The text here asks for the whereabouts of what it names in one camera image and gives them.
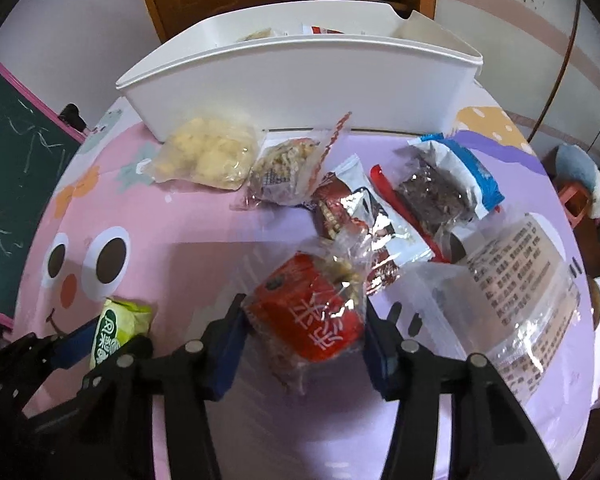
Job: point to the blue white cake packet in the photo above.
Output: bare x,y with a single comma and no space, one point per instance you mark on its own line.
445,190

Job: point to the yellow puff snack bag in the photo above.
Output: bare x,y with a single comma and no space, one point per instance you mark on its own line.
205,157

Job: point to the white plastic bin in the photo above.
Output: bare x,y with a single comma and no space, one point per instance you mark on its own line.
300,80

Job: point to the noodle crisp packet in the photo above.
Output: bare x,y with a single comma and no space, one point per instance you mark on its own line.
255,35

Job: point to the green chalkboard pink frame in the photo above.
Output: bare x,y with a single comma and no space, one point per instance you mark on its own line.
15,160

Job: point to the clear printed snack packet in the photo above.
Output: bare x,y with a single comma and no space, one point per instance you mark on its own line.
520,270

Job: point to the green snack packet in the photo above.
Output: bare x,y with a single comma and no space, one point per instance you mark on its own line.
117,330

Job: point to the pink plastic stool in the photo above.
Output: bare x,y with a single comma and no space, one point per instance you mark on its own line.
575,205

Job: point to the black easel clamp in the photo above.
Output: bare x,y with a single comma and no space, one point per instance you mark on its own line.
72,117

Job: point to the pink stool with cushion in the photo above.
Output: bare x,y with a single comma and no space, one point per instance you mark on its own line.
575,165

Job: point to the cartoon monster tablecloth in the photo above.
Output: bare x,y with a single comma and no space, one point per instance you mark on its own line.
180,220

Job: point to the clear nut mix bag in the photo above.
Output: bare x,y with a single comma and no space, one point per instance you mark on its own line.
285,170

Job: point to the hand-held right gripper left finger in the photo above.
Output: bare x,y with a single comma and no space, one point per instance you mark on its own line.
225,355

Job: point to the red nut snack packet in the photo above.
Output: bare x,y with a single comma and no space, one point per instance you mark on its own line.
310,320

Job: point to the red silver candy packet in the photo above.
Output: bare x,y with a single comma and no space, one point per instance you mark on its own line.
330,205

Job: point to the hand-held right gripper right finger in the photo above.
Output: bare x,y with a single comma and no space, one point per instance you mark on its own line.
380,360

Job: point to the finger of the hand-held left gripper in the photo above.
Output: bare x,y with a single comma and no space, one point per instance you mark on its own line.
72,347

